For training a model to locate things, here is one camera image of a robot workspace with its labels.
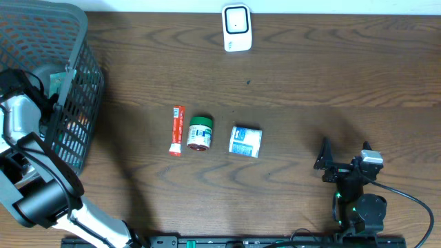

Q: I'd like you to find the white barcode scanner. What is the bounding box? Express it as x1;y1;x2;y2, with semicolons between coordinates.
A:
221;3;252;52

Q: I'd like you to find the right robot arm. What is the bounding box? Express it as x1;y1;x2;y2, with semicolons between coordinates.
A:
314;138;387;240

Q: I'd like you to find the green lid jar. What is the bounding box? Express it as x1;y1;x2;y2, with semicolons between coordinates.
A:
187;116;213;152

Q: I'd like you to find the grey plastic basket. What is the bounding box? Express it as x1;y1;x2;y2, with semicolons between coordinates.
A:
1;1;104;174

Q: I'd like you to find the black camera cable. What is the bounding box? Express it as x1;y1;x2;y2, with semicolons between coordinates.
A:
361;174;435;248

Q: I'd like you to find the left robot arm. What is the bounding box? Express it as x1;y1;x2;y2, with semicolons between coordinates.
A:
1;69;203;247

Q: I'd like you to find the red stick sachet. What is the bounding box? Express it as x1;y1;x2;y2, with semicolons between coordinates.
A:
169;105;185;156

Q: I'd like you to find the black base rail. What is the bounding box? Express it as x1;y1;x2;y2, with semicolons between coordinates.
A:
61;234;407;248

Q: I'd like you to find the blue white packet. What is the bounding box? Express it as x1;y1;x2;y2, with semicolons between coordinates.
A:
228;126;263;158

